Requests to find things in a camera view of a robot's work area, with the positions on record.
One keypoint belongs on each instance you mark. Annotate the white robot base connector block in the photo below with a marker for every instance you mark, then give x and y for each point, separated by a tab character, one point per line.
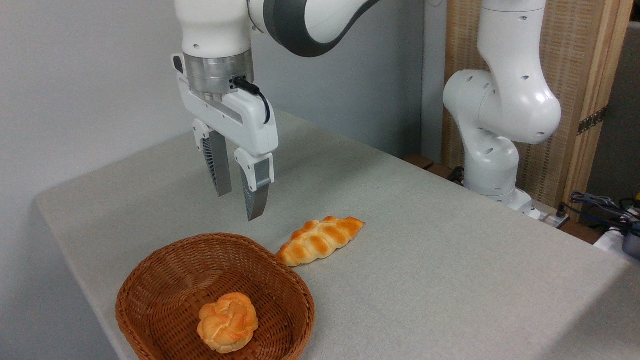
547	217

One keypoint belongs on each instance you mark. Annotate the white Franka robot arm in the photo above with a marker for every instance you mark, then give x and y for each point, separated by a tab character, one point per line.
505	100

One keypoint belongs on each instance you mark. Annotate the brown wicker basket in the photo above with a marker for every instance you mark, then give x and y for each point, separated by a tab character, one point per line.
170	290

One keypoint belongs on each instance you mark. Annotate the round knotted bread roll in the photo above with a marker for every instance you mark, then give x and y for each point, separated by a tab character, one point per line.
227	322

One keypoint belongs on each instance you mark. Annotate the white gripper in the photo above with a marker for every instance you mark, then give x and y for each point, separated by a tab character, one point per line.
235	117

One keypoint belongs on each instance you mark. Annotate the brown wooden block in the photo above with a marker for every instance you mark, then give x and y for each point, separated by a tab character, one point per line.
440	171
419	161

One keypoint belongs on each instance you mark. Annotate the long braided bread loaf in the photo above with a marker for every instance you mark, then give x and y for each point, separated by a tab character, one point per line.
317	240

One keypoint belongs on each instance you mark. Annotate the brass screen hinge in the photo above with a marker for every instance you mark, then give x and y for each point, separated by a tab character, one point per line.
592	121

